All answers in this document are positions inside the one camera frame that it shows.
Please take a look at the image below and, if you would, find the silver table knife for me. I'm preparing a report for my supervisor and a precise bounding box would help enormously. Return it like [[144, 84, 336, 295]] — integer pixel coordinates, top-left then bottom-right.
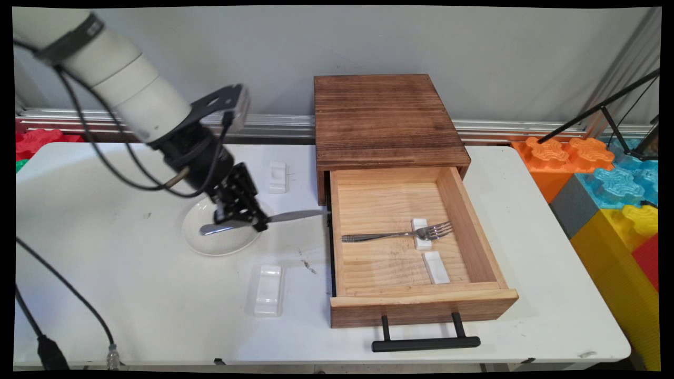
[[199, 209, 331, 236]]

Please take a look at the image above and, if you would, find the white ceramic cutlery rest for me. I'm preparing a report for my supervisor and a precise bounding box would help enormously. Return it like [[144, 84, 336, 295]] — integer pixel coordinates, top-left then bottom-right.
[[254, 264, 284, 317], [423, 251, 451, 285], [411, 218, 433, 250], [268, 161, 288, 194]]

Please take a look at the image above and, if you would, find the black tripod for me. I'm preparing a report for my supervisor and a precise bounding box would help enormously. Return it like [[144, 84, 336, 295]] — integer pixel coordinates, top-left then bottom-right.
[[537, 68, 661, 162]]

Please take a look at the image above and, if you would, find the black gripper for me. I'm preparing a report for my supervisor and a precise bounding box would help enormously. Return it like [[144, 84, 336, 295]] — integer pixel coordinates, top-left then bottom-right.
[[157, 122, 270, 233]]

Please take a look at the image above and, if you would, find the white round plate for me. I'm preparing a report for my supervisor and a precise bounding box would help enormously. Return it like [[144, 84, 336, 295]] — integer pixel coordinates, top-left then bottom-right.
[[182, 197, 275, 257]]

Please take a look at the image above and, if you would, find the black drawer handle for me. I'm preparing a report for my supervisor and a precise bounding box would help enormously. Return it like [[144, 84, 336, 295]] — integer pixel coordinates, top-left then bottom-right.
[[372, 312, 482, 353]]

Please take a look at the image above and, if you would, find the dark wooden cabinet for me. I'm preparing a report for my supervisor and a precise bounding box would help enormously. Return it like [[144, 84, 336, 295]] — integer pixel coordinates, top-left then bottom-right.
[[314, 74, 472, 206]]

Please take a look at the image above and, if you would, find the grey foam block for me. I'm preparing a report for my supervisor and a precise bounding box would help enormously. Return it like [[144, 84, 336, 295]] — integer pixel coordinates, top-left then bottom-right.
[[549, 174, 602, 240]]

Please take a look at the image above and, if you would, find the black cable with clear plug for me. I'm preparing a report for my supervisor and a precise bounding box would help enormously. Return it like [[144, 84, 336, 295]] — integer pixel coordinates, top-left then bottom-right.
[[15, 238, 122, 370]]

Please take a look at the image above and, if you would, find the aluminium rail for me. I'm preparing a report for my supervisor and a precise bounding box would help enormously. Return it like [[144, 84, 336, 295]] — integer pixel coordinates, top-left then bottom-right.
[[16, 108, 653, 144]]

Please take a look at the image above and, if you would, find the orange foam block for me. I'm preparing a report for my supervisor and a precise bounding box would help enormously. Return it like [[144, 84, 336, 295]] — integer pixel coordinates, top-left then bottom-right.
[[510, 136, 616, 204]]

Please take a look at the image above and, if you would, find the light wooden drawer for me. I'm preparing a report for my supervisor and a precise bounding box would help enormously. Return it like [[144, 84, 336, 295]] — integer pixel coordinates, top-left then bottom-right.
[[328, 166, 520, 329]]

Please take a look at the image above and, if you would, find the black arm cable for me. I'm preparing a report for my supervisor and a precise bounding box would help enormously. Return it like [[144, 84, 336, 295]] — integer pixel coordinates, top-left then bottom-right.
[[14, 39, 235, 199]]

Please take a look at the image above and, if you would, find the silver fork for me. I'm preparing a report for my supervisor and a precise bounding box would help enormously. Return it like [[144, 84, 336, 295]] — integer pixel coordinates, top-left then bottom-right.
[[342, 221, 454, 243]]

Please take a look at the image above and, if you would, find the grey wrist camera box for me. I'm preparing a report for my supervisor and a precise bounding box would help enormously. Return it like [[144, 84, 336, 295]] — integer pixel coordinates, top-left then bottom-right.
[[191, 84, 251, 133]]

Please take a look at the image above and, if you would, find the red foam block with studs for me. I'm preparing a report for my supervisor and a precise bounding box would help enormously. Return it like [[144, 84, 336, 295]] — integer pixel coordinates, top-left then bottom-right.
[[15, 128, 85, 162]]

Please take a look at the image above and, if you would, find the blue foam block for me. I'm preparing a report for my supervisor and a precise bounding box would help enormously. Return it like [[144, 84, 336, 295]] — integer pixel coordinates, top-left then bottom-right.
[[574, 138, 660, 211]]

